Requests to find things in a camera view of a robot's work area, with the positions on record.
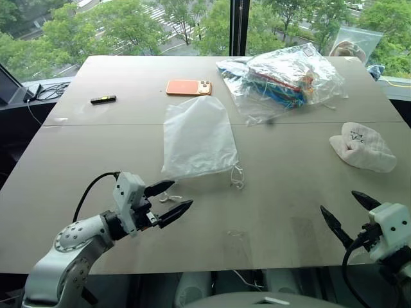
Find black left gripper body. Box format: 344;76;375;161
133;193;161;232

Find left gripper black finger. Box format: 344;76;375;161
157;199;195;230
144;180;176;198

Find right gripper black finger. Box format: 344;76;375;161
320;205;354;248
351;190;383;212

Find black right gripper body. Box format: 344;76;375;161
348;222;386;254

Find white cloth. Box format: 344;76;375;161
328;121;398;175

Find clear bag of colourful packs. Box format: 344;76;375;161
215;44;350;126

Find clear zip bag with contents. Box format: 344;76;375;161
328;26;385;67

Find orange smartphone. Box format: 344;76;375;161
165;79;213;97

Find small black remote stick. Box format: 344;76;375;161
90;94;118;105

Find grey rounded robot body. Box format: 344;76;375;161
174;271;349;308

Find blue cloth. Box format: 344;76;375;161
367;64;386;81

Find dark laptop screen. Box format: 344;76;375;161
0;63;35;106

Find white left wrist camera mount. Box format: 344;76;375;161
112;171;147;237

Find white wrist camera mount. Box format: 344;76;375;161
112;171;147;237
368;202;411;261

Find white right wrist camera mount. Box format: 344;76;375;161
368;202;411;261

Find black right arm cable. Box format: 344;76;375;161
341;236;372;308

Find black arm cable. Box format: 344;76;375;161
341;236;372;308
73;172;121;223

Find white translucent drawstring bag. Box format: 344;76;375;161
159;95;247;204

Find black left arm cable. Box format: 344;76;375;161
73;172;121;223

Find white cable under table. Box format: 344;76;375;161
231;269;265;290

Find yellow cable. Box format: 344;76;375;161
384;79;411;90

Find black tangled cables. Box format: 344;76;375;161
31;81;71;103

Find thin white cable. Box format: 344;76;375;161
26;98;45;125

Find black window frame post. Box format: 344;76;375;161
229;0;247;58

